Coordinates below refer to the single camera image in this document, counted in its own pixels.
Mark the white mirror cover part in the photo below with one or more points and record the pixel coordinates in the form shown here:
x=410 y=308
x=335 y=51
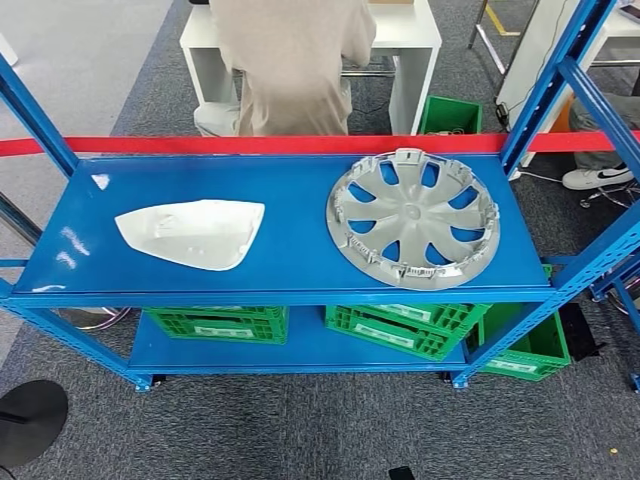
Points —
x=200 y=233

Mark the blue metal shelf rack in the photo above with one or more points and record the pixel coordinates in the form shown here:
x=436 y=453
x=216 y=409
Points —
x=300 y=232
x=627 y=306

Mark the green plastic crate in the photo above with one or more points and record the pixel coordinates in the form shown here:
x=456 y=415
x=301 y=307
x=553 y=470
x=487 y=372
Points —
x=465 y=316
x=170 y=326
x=350 y=326
x=450 y=114
x=545 y=352

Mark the silver wheel hubcap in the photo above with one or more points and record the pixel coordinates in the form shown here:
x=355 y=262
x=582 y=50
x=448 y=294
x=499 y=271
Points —
x=412 y=213

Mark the person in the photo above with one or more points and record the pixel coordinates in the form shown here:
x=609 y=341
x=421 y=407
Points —
x=290 y=66
x=595 y=177

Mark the white table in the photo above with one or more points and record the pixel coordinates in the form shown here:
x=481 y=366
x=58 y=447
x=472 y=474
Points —
x=410 y=33

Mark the red barrier belt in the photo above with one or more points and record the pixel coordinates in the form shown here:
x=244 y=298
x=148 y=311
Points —
x=150 y=144

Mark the black robot foot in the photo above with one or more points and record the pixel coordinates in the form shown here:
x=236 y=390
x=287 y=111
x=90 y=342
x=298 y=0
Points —
x=401 y=474

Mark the black power adapter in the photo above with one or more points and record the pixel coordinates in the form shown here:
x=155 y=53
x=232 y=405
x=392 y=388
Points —
x=503 y=115

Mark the yellow floor tape strip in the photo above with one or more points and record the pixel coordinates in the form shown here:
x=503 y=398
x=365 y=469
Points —
x=500 y=20

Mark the white board panel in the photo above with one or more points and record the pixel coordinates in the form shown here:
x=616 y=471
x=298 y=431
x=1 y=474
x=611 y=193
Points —
x=535 y=60

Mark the orange object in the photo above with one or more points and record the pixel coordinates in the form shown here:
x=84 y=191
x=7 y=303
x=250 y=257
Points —
x=560 y=120

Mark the black flat floor box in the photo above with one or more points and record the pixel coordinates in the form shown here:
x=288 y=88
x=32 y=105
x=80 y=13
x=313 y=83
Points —
x=580 y=332

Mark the black round base stand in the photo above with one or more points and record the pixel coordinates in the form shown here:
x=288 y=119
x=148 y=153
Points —
x=30 y=424

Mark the metal tube frame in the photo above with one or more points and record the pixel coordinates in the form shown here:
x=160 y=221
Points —
x=492 y=46

